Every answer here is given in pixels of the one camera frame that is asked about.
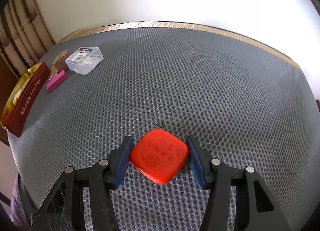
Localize beige patterned curtain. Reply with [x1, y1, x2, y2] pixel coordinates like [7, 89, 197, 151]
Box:
[1, 0, 54, 77]

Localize small tan cardboard box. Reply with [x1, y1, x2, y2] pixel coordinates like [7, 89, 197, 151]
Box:
[50, 65, 59, 77]

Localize red gold toffee tin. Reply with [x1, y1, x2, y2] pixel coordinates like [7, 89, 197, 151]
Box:
[1, 62, 50, 137]

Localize red square tape measure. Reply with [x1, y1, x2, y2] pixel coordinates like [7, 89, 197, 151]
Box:
[130, 121, 189, 185]

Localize grey mesh table mat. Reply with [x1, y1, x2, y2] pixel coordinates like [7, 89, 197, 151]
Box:
[8, 28, 319, 230]

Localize pink rectangular block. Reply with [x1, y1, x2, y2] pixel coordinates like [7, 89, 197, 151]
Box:
[47, 70, 67, 93]

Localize clear plastic box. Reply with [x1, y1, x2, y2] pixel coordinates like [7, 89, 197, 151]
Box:
[66, 46, 104, 76]

